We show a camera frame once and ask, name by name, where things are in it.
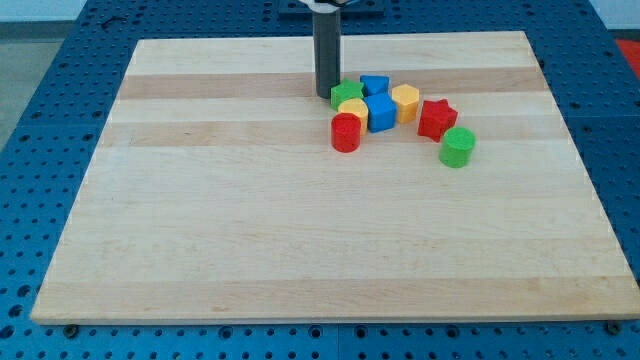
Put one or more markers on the red cylinder block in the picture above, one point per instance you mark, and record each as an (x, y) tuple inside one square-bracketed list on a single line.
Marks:
[(345, 132)]

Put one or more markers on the yellow heart block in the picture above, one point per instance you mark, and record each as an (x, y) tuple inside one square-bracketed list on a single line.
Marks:
[(357, 107)]

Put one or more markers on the blue cube block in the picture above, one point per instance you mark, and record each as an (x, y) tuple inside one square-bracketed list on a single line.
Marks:
[(382, 112)]

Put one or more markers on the green star block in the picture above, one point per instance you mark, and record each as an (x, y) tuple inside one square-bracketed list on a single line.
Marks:
[(346, 90)]

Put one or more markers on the light wooden board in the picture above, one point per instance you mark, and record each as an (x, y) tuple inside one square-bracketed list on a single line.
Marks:
[(214, 196)]

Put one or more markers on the blue pentagon block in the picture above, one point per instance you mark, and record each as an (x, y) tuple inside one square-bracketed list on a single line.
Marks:
[(374, 84)]

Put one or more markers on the yellow hexagon block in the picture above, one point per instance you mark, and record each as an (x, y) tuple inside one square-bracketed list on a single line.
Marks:
[(406, 99)]

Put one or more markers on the red star block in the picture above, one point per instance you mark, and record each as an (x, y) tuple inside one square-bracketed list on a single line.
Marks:
[(436, 118)]

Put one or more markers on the green cylinder block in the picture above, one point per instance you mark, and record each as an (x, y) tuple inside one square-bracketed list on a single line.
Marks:
[(457, 146)]

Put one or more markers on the red mat corner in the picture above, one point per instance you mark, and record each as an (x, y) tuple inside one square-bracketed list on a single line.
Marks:
[(631, 51)]

